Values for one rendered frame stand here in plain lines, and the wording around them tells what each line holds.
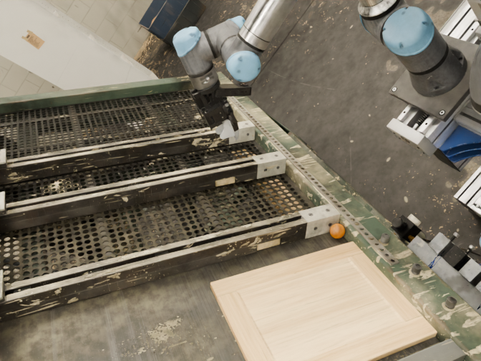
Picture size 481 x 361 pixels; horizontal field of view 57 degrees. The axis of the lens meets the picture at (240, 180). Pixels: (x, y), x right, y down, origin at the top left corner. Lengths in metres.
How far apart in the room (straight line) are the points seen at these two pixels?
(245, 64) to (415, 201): 1.61
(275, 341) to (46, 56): 4.00
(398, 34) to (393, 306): 0.72
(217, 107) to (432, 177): 1.51
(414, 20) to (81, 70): 3.95
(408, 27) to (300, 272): 0.72
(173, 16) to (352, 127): 2.95
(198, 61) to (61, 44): 3.62
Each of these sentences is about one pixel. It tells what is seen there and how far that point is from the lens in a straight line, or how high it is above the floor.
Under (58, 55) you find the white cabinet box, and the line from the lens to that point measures 4.76.
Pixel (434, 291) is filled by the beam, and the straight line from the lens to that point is 1.35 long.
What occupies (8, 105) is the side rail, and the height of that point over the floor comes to 1.68.
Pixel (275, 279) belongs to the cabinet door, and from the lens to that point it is 1.30.
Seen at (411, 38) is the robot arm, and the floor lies 1.26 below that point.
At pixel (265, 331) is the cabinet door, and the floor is 1.21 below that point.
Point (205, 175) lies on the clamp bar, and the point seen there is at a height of 1.18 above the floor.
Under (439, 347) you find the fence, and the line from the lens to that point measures 1.24.
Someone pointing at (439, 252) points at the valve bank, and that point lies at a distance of 1.49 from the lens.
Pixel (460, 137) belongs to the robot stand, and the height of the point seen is 0.90.
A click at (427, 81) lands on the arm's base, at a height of 1.10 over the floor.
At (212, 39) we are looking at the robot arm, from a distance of 1.18.
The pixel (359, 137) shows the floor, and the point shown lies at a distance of 2.84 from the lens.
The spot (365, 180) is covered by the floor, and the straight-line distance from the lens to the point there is 2.67.
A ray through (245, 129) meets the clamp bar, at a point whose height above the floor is 0.96.
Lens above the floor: 2.09
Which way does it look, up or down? 38 degrees down
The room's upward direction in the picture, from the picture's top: 61 degrees counter-clockwise
